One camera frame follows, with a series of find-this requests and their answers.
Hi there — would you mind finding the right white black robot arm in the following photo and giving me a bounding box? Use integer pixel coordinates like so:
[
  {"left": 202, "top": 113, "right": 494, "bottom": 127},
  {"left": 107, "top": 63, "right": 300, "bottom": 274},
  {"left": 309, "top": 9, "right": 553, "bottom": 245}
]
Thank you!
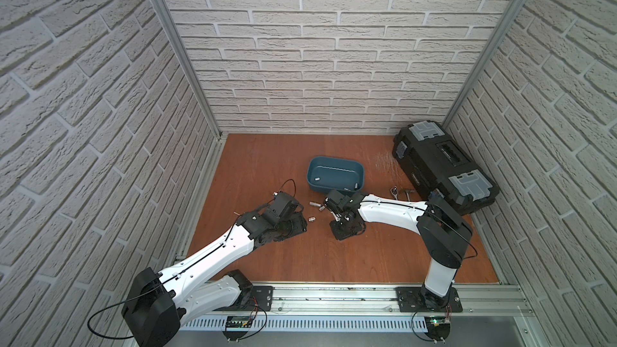
[{"left": 321, "top": 191, "right": 472, "bottom": 311}]

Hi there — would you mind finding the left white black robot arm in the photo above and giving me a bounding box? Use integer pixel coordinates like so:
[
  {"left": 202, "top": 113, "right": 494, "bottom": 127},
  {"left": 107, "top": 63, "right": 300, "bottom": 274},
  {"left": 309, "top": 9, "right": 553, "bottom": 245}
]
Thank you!
[{"left": 118, "top": 191, "right": 307, "bottom": 346}]

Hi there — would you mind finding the teal plastic storage box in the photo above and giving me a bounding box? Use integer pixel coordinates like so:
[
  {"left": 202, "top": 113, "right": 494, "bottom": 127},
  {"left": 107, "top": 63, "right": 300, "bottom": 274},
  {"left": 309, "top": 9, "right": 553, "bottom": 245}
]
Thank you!
[{"left": 307, "top": 156, "right": 365, "bottom": 195}]

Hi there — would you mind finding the black grey toolbox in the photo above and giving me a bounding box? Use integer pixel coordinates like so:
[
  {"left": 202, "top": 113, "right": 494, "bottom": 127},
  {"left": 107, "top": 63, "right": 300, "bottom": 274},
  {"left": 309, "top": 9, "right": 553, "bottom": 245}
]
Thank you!
[{"left": 392, "top": 120, "right": 501, "bottom": 215}]

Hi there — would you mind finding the left green circuit board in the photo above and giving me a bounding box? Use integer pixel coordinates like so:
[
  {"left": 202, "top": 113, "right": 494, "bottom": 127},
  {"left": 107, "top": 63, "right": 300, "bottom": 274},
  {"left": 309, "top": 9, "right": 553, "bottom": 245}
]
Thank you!
[{"left": 223, "top": 316, "right": 254, "bottom": 342}]

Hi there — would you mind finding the green circuit board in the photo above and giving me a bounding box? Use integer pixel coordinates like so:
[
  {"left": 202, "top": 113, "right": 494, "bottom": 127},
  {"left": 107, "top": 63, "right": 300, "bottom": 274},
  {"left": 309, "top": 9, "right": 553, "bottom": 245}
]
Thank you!
[
  {"left": 425, "top": 316, "right": 451, "bottom": 343},
  {"left": 223, "top": 316, "right": 254, "bottom": 342}
]

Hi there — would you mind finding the right green circuit board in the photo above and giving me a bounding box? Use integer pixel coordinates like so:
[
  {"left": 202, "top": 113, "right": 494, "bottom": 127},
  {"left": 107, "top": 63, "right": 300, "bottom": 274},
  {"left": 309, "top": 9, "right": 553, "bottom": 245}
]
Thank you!
[{"left": 425, "top": 316, "right": 451, "bottom": 343}]

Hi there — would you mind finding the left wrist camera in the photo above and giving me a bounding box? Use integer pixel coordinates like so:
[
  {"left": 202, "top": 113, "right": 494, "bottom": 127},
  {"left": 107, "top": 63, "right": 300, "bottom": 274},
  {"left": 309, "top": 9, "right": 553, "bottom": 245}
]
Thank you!
[{"left": 270, "top": 192, "right": 300, "bottom": 219}]

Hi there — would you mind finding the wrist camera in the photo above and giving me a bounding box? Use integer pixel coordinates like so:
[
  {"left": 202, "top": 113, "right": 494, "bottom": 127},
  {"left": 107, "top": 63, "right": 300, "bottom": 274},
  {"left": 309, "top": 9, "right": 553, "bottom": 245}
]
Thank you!
[
  {"left": 325, "top": 190, "right": 352, "bottom": 215},
  {"left": 270, "top": 192, "right": 300, "bottom": 219}
]

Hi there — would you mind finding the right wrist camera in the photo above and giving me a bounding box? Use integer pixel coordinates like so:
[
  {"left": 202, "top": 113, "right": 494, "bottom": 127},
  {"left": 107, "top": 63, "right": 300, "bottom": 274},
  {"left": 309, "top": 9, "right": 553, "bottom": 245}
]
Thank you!
[{"left": 325, "top": 190, "right": 352, "bottom": 215}]

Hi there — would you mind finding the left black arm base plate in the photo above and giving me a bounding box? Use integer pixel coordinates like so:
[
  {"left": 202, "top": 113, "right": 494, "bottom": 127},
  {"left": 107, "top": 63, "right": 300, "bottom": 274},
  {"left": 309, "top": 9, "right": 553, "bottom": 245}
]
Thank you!
[{"left": 215, "top": 285, "right": 274, "bottom": 312}]

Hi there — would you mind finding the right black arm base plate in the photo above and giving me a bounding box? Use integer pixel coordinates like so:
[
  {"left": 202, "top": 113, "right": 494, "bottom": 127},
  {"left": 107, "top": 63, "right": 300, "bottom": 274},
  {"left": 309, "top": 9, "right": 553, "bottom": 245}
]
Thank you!
[{"left": 395, "top": 286, "right": 463, "bottom": 313}]

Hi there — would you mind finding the aluminium front rail frame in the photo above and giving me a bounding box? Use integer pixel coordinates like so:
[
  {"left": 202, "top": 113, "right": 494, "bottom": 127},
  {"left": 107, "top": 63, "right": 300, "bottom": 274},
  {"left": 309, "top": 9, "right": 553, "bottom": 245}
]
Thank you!
[{"left": 178, "top": 282, "right": 548, "bottom": 346}]

